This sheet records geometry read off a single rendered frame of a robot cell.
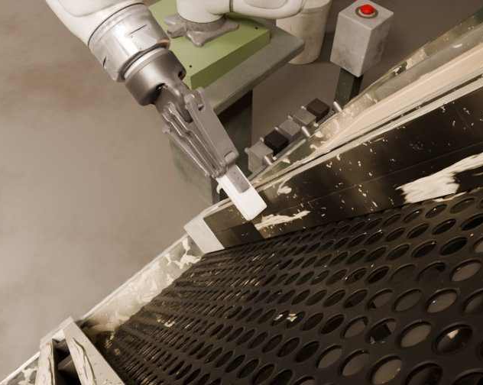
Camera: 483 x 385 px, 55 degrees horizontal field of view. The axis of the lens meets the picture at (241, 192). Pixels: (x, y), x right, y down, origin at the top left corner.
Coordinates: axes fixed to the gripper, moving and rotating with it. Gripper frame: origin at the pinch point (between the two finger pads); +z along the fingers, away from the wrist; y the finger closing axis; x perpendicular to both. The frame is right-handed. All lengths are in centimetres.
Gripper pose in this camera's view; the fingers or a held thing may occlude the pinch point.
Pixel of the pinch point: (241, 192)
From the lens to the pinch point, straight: 61.1
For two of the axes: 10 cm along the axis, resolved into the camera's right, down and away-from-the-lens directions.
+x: 7.1, -5.7, 4.1
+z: 6.0, 8.0, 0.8
